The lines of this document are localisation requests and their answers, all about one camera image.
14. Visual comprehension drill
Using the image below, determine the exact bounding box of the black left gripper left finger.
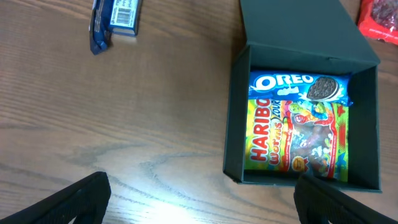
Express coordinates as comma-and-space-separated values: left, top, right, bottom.
1, 172, 111, 224

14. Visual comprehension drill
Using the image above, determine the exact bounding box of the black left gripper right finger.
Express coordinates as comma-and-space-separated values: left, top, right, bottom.
294, 174, 397, 224

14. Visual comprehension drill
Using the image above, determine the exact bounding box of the green Haribo worms bag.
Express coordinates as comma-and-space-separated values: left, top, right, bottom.
244, 99, 349, 182

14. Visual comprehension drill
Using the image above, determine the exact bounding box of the blue Oreo cookie pack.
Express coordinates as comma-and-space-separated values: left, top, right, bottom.
248, 70, 352, 106

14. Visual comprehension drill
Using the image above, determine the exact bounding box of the red snack bag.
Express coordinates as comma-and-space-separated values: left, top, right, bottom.
358, 0, 397, 45

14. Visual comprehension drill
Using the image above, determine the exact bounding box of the dark blue snack wrapper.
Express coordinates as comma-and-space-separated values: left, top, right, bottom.
89, 0, 114, 55

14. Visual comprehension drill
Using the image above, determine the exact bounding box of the dark green open box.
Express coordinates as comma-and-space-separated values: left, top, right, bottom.
223, 0, 381, 192

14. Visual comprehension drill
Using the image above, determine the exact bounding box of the small blue barcode box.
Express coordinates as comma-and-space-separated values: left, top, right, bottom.
109, 0, 142, 37

